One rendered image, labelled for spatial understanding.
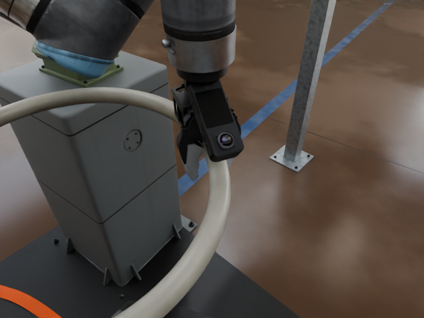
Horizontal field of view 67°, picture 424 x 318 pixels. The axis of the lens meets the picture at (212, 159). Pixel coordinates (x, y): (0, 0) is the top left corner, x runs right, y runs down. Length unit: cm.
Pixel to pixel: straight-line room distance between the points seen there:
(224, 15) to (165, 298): 31
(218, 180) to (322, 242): 126
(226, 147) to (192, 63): 11
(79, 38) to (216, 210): 28
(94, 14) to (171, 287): 34
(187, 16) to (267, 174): 161
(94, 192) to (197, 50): 75
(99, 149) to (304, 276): 102
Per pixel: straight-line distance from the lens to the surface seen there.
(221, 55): 41
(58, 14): 46
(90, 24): 46
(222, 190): 43
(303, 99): 180
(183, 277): 37
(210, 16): 39
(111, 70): 108
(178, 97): 50
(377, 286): 163
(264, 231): 164
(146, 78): 105
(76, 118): 92
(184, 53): 41
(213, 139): 42
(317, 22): 166
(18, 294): 163
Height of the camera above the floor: 129
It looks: 40 degrees down
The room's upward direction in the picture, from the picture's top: straight up
